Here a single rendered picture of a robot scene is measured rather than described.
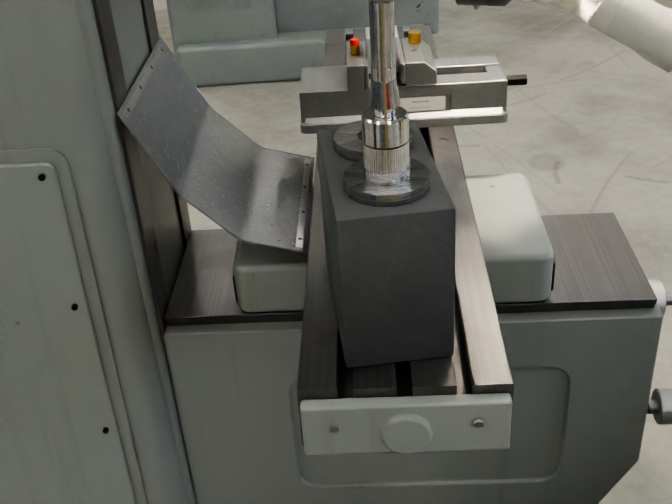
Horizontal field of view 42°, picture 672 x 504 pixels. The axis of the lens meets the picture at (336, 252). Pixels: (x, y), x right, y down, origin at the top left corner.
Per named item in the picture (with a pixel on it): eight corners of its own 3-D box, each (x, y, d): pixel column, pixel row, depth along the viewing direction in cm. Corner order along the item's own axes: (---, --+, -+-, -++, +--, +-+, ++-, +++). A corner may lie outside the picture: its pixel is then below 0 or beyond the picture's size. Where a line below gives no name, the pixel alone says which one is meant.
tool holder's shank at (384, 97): (363, 111, 88) (357, -1, 82) (391, 104, 89) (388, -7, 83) (378, 122, 85) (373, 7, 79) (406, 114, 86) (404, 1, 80)
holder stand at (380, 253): (418, 251, 115) (416, 109, 104) (455, 357, 96) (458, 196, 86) (326, 261, 114) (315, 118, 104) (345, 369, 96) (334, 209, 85)
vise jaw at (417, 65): (429, 58, 156) (429, 36, 153) (437, 84, 145) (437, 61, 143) (396, 60, 156) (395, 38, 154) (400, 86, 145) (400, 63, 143)
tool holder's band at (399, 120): (353, 119, 89) (352, 110, 88) (394, 109, 90) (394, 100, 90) (375, 136, 85) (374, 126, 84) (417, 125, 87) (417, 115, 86)
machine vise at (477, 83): (494, 89, 160) (497, 30, 154) (508, 122, 147) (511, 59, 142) (303, 100, 161) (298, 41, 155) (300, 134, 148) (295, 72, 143)
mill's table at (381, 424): (430, 56, 199) (430, 21, 195) (516, 453, 95) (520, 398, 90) (328, 61, 200) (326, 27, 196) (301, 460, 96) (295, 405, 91)
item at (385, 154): (355, 171, 92) (353, 119, 89) (395, 160, 93) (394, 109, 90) (377, 189, 88) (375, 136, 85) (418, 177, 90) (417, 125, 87)
